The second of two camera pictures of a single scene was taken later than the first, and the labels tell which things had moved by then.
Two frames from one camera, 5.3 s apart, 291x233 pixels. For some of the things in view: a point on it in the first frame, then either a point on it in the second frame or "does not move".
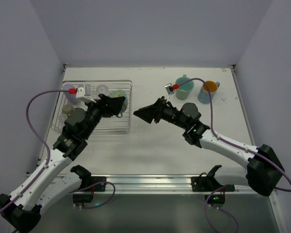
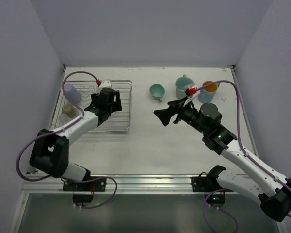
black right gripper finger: x=149 y=113 -> x=165 y=115
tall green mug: x=184 y=91 does not move
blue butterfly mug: x=203 y=96 does not move
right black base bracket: x=208 y=183 does not move
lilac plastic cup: x=70 y=98 does not move
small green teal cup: x=117 y=93 -> x=157 y=91
